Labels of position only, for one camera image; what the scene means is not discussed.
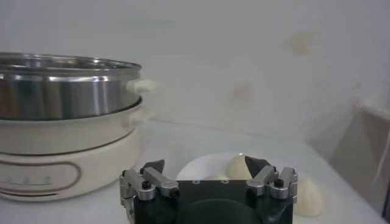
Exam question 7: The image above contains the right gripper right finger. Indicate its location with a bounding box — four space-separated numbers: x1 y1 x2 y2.
244 155 299 204

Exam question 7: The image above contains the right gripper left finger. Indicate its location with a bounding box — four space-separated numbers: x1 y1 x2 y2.
119 159 180 224

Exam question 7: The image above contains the white steamed baozi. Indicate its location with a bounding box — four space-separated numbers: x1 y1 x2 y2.
225 155 254 180
294 178 325 217

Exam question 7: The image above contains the white round plate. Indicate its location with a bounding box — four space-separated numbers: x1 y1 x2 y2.
175 151 324 215

